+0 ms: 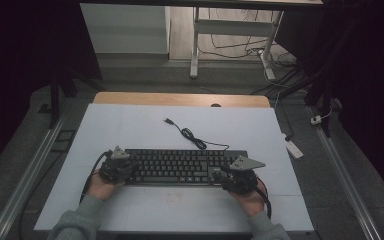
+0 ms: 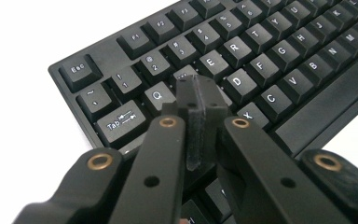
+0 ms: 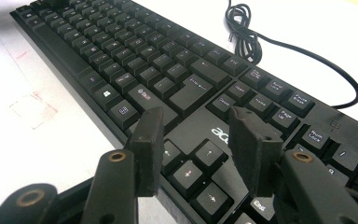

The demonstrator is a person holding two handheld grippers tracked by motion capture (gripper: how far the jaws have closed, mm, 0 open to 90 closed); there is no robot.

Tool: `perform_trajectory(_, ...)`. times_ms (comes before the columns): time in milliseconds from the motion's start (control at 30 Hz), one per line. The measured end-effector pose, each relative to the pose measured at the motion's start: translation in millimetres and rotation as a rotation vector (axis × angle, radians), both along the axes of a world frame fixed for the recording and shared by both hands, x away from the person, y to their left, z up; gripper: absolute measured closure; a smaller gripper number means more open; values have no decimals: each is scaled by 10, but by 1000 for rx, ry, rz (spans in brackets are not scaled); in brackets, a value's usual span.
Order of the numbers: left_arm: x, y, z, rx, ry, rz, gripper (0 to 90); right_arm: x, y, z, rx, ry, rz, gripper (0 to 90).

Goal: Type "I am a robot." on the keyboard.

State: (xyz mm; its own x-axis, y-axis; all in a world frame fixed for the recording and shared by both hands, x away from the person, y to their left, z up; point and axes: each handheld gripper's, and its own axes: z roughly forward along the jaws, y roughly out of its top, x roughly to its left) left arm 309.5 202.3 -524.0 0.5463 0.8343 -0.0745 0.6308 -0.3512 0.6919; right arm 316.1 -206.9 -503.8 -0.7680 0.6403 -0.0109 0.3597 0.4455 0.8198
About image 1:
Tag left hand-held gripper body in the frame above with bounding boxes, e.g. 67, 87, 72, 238
98, 145, 138, 185

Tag white board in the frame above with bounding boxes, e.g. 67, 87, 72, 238
33, 102, 315, 233

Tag wooden table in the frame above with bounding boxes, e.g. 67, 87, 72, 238
92, 91, 272, 109

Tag black metal stand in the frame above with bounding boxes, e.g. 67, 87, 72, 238
303, 64, 335, 138
47, 64, 105, 130

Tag aluminium rail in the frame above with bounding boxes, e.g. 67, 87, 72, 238
314, 126, 383, 240
0, 109, 68, 240

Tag bundle of floor cables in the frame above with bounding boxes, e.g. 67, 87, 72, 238
198, 8, 306, 98

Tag person's right hand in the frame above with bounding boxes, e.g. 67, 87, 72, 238
229, 185, 268, 218

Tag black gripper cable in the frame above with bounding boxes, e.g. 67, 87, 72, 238
78, 150, 113, 205
254, 176, 273, 220

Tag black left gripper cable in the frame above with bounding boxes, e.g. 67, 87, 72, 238
78, 150, 113, 205

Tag black computer keyboard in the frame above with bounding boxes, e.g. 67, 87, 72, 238
123, 148, 250, 187

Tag white power strip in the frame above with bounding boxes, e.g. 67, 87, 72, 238
281, 132, 305, 160

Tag white desk frame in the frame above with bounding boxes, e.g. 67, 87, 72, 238
189, 6, 285, 81

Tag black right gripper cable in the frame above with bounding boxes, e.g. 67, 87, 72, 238
254, 176, 273, 220

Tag black keyboard cable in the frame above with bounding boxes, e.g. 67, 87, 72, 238
163, 117, 231, 152

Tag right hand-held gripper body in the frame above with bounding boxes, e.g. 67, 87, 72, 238
220, 154, 267, 196

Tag white cabinet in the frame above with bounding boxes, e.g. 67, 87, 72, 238
79, 3, 171, 55

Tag person's left hand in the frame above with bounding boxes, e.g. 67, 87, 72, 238
86, 170, 126, 201

